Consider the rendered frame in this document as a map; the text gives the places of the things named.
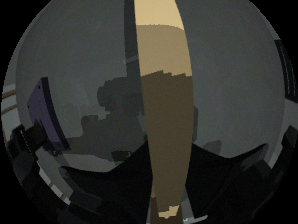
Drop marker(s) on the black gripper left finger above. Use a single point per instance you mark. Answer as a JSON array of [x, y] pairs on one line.
[[129, 184]]

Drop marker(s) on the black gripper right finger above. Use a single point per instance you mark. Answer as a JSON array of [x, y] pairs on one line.
[[209, 175]]

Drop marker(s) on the long wooden bed rail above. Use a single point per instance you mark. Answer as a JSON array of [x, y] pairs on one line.
[[167, 90]]

